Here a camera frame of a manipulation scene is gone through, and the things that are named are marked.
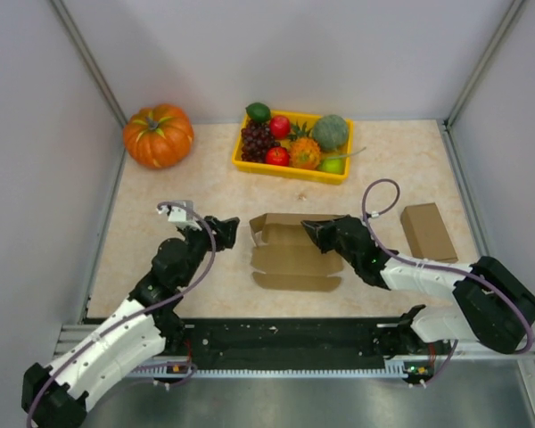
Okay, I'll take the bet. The brown cardboard box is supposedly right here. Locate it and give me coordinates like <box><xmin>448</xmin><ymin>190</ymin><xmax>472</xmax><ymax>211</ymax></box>
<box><xmin>400</xmin><ymin>202</ymin><xmax>458</xmax><ymax>263</ymax></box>

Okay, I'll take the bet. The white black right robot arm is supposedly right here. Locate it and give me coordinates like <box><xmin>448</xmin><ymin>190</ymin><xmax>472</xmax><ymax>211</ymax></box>
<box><xmin>301</xmin><ymin>216</ymin><xmax>535</xmax><ymax>354</ymax></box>

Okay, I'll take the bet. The dark green lime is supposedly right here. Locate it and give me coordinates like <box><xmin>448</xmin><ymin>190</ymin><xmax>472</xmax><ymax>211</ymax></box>
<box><xmin>245</xmin><ymin>102</ymin><xmax>272</xmax><ymax>123</ymax></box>

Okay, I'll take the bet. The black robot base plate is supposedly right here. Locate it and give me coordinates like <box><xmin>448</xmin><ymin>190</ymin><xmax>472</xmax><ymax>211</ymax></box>
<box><xmin>161</xmin><ymin>316</ymin><xmax>429</xmax><ymax>369</ymax></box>

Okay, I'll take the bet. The orange horned melon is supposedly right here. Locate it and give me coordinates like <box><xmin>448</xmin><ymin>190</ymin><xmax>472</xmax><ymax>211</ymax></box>
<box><xmin>288</xmin><ymin>122</ymin><xmax>321</xmax><ymax>170</ymax></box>

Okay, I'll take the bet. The aluminium frame post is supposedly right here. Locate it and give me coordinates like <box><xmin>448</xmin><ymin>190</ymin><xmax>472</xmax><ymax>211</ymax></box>
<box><xmin>443</xmin><ymin>0</ymin><xmax>529</xmax><ymax>132</ymax></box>
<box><xmin>47</xmin><ymin>0</ymin><xmax>127</xmax><ymax>128</ymax></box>

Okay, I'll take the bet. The aluminium frame post left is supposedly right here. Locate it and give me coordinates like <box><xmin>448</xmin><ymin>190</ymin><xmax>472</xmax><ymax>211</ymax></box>
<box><xmin>47</xmin><ymin>0</ymin><xmax>127</xmax><ymax>128</ymax></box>

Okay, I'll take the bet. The red apple rear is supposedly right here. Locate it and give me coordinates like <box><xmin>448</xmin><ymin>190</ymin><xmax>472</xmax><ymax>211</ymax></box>
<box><xmin>269</xmin><ymin>115</ymin><xmax>291</xmax><ymax>139</ymax></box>

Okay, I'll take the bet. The white slotted cable duct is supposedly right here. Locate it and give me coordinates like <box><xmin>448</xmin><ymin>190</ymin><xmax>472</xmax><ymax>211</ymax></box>
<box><xmin>127</xmin><ymin>360</ymin><xmax>433</xmax><ymax>379</ymax></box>

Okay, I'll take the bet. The green netted melon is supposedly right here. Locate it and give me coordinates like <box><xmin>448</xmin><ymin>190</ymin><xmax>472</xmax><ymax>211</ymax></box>
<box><xmin>312</xmin><ymin>114</ymin><xmax>349</xmax><ymax>152</ymax></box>

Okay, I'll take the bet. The yellow plastic fruit tray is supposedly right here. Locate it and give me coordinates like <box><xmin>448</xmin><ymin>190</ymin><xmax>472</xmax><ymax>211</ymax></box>
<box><xmin>232</xmin><ymin>103</ymin><xmax>357</xmax><ymax>185</ymax></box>

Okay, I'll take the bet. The orange pumpkin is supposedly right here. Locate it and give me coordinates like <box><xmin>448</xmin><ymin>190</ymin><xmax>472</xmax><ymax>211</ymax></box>
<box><xmin>122</xmin><ymin>103</ymin><xmax>194</xmax><ymax>169</ymax></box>

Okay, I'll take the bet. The purple grape bunch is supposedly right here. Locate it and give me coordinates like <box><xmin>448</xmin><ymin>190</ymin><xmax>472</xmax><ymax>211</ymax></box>
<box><xmin>241</xmin><ymin>119</ymin><xmax>280</xmax><ymax>163</ymax></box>

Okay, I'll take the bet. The red apple front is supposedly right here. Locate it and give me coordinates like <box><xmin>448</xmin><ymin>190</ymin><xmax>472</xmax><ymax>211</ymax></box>
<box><xmin>265</xmin><ymin>146</ymin><xmax>290</xmax><ymax>167</ymax></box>

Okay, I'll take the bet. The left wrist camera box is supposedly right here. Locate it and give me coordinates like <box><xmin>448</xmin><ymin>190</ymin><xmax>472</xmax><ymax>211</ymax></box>
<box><xmin>156</xmin><ymin>200</ymin><xmax>202</xmax><ymax>230</ymax></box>

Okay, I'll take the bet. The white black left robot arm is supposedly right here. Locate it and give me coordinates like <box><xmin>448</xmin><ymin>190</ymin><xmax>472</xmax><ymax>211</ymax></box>
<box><xmin>21</xmin><ymin>216</ymin><xmax>240</xmax><ymax>427</ymax></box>

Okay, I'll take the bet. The aluminium frame post right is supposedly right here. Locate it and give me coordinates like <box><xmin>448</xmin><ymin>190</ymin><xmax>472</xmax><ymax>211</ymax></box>
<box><xmin>443</xmin><ymin>0</ymin><xmax>529</xmax><ymax>132</ymax></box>

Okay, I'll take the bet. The light green apple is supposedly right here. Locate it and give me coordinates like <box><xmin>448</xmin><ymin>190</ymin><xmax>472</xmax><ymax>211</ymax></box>
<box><xmin>317</xmin><ymin>147</ymin><xmax>366</xmax><ymax>175</ymax></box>

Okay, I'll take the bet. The red apple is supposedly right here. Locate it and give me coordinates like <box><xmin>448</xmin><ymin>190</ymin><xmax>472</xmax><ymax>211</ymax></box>
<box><xmin>269</xmin><ymin>115</ymin><xmax>291</xmax><ymax>139</ymax></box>
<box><xmin>265</xmin><ymin>146</ymin><xmax>290</xmax><ymax>167</ymax></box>

